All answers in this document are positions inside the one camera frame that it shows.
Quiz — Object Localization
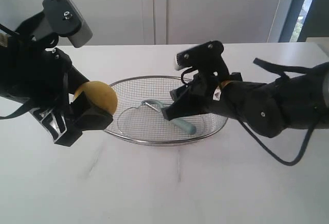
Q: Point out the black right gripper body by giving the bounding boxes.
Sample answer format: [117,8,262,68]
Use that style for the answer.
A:
[180,67,243,118]

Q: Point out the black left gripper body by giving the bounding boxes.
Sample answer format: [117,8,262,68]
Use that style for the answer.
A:
[1,11,89,111]

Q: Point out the teal handled peeler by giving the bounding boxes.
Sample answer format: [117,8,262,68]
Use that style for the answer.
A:
[141,99,196,135]

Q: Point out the yellow lemon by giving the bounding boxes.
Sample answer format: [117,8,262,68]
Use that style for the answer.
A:
[73,81,118,115]

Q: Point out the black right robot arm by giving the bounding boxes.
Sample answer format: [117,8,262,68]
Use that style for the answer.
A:
[162,58,328,138]

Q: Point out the oval steel mesh basket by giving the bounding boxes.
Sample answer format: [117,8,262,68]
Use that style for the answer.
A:
[105,75,228,146]

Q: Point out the white cabinet doors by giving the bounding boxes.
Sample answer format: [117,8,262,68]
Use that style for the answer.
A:
[1,0,292,45]

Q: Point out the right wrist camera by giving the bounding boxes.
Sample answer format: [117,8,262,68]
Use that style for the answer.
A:
[174,41,225,71]

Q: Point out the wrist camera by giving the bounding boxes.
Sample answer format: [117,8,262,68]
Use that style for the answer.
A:
[42,0,93,48]
[174,41,225,71]

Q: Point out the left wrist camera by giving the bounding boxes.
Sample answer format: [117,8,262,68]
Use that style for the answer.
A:
[42,0,93,48]

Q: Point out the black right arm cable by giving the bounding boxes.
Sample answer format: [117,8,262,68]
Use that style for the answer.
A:
[239,120,316,166]

